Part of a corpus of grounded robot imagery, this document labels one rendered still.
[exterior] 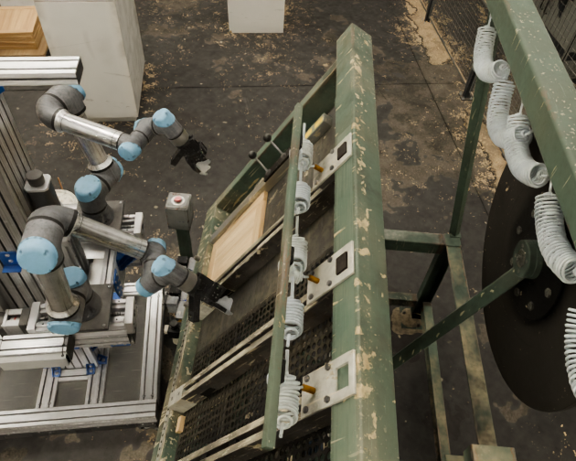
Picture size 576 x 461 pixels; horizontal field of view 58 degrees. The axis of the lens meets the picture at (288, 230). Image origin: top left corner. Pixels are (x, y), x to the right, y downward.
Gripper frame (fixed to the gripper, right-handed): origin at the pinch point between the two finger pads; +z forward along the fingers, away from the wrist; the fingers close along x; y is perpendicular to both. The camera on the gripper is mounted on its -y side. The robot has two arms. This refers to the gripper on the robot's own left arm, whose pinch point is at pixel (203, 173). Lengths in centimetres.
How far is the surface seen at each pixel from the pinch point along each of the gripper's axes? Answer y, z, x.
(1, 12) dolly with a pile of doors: -233, -3, 337
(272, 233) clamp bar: 32, -3, -49
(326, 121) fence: 60, -8, -9
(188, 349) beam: -29, 36, -61
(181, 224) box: -40, 41, 17
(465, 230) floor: 101, 207, 73
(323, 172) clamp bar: 59, -24, -51
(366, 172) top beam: 73, -28, -62
